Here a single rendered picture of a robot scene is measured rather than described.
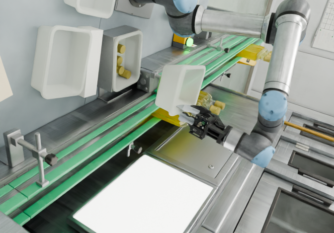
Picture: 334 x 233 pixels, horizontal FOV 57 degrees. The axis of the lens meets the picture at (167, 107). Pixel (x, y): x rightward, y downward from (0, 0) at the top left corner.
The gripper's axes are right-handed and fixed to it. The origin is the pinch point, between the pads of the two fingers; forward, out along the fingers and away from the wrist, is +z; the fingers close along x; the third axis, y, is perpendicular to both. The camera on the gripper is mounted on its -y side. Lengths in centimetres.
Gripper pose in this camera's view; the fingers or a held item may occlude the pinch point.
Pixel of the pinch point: (180, 108)
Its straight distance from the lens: 111.2
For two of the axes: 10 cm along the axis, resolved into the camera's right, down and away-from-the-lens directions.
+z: -8.2, -4.5, 3.6
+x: -3.3, 8.8, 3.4
